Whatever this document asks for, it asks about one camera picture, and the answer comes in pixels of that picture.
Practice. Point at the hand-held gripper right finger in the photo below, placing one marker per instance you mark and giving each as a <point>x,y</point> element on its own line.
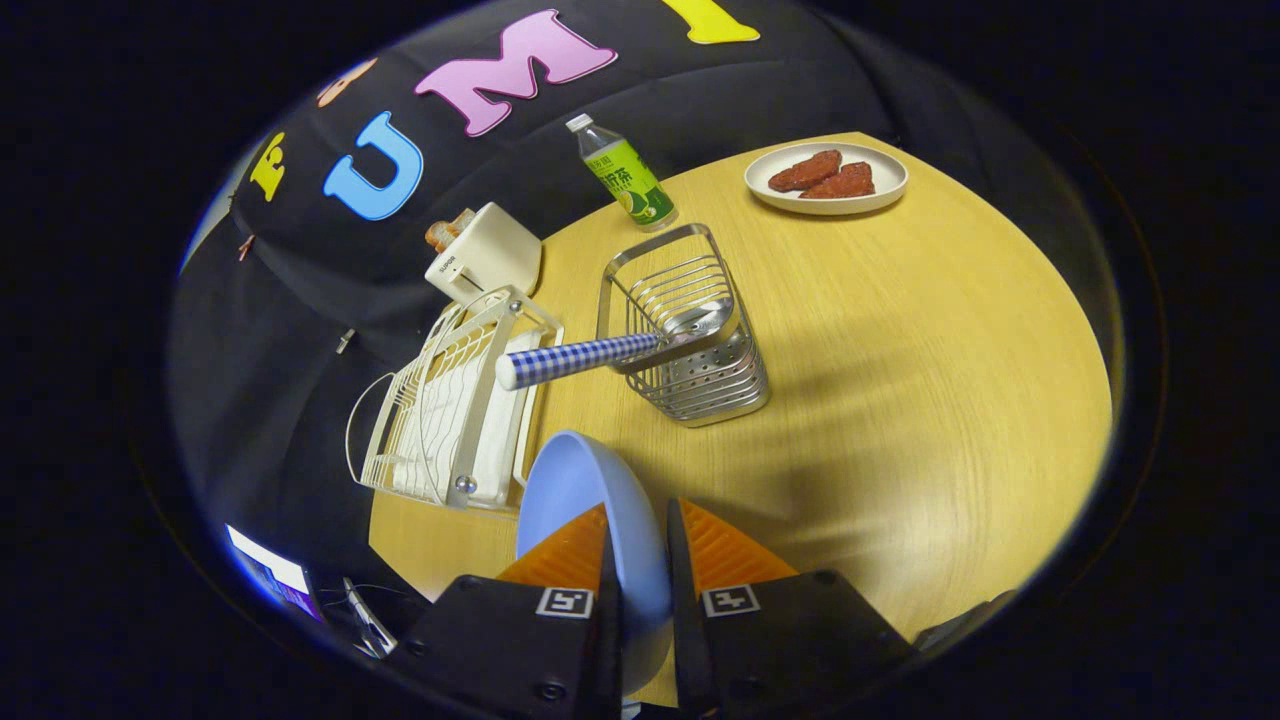
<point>682,620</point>

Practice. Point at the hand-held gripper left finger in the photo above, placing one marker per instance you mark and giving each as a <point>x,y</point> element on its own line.
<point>610,640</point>

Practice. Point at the blue plate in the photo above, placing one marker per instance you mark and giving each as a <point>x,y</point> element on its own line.
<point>575,490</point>

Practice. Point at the white plate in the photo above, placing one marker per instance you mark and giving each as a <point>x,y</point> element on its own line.
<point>880,180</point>

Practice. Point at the computer monitor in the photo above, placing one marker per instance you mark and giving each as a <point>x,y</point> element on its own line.
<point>270,575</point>

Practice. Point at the silver clip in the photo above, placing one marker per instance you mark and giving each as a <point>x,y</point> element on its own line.
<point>345,340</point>

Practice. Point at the white toaster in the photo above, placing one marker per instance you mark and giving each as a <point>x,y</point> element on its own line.
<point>490,250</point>

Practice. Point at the toast slice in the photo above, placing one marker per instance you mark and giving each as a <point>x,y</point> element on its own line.
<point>440,237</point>
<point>463,220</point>

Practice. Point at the green tea bottle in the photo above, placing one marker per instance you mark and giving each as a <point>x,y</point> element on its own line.
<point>625,180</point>

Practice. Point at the black backdrop cloth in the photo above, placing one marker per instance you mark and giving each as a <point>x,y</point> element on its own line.
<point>300,300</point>

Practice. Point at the red meat piece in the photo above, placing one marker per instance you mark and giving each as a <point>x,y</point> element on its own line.
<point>805,170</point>
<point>845,182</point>

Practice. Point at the orange clip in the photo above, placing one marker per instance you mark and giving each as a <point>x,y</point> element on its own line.
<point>245,247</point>

